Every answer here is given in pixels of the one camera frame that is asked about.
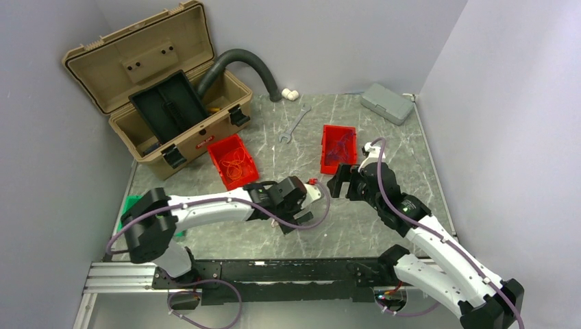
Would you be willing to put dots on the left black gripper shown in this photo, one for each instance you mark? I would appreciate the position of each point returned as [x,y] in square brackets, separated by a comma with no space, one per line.
[300,218]

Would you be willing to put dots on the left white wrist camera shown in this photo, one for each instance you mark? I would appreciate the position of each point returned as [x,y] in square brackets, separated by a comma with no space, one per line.
[313,192]

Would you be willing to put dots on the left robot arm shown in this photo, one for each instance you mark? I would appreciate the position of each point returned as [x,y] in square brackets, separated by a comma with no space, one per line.
[149,226]

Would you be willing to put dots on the red bin right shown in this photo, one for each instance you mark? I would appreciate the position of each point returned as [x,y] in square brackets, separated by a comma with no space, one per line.
[338,145]

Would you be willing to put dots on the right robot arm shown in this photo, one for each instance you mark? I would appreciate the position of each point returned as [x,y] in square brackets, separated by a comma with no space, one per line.
[435,254]

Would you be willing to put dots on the grey plastic case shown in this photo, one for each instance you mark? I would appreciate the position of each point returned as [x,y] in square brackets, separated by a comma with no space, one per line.
[387,104]

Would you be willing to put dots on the steel open-end wrench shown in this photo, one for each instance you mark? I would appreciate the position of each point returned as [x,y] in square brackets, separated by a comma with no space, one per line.
[287,135]

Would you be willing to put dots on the red bin near toolbox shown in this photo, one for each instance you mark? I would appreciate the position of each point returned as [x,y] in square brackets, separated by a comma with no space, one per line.
[233,162]

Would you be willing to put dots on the black aluminium base frame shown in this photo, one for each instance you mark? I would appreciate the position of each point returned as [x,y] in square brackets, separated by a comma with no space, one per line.
[220,282]

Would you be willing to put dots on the black toolbox tray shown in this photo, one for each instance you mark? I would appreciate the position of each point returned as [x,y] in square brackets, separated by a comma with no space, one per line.
[170,107]

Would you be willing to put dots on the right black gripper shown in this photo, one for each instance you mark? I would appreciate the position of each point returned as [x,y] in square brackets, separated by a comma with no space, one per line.
[344,173]

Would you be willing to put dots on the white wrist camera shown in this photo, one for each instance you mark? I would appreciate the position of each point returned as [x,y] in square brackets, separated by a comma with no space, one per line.
[313,192]
[372,155]

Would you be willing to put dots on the white pipe fitting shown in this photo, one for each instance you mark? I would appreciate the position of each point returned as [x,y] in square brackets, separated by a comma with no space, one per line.
[290,95]

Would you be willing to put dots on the green plastic bin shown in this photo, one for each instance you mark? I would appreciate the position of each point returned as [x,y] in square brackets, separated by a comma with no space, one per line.
[130,201]

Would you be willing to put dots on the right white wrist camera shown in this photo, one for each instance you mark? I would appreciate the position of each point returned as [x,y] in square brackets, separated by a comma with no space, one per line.
[372,155]

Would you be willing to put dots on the tan open toolbox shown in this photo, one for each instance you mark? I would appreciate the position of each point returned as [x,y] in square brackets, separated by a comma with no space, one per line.
[140,56]

